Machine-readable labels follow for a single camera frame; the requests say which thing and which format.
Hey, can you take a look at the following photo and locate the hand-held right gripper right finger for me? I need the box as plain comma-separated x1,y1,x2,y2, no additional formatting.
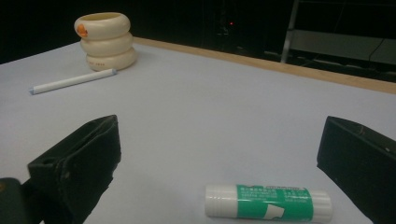
316,115,396,224

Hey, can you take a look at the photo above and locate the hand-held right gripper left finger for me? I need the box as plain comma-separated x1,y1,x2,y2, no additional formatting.
27,114,122,224

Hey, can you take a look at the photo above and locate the cream ringed pen holder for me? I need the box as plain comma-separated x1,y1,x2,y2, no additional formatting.
74,11,138,72

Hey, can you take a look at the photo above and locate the grey metal desk frame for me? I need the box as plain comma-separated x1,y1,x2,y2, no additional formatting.
279,0,396,66

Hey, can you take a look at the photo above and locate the white pen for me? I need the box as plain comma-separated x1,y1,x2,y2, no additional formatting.
28,68,119,96

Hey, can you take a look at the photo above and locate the green and white glue stick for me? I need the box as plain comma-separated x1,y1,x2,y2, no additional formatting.
204,183,333,224

